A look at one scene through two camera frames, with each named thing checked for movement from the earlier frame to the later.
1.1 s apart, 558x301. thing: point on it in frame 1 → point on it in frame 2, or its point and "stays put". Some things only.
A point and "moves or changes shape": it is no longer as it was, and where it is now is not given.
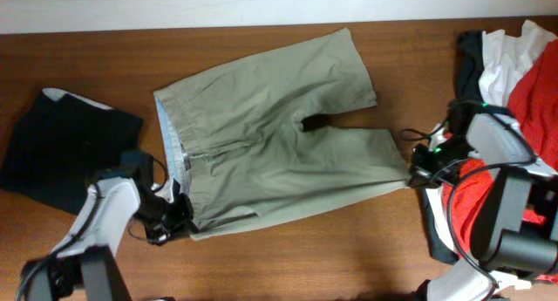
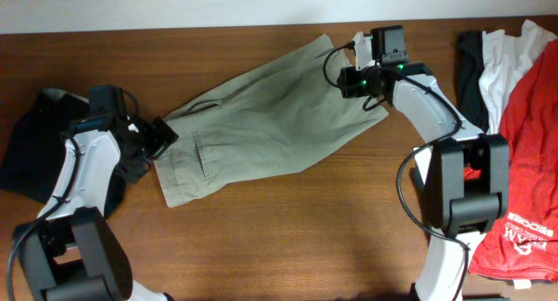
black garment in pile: [470, 86] stays put
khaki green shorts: [241, 149] moves or changes shape
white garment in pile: [505, 56] stays put
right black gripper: [422, 178] → [350, 84]
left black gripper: [183, 201] → [159, 134]
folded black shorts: [59, 143] stays put
